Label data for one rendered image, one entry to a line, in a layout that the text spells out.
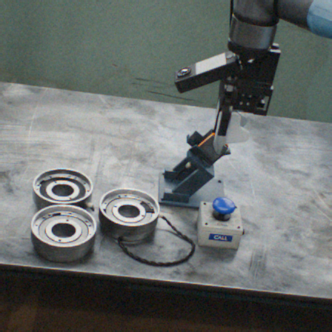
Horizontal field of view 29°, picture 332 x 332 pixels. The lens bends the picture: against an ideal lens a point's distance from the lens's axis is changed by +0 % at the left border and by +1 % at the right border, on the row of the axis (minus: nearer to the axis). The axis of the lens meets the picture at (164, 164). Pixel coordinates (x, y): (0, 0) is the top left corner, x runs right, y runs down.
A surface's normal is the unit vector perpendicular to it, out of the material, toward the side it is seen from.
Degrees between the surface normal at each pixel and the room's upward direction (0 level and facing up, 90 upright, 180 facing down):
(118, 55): 90
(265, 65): 90
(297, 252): 0
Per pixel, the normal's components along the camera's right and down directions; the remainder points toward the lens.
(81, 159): 0.14, -0.82
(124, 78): 0.00, 0.55
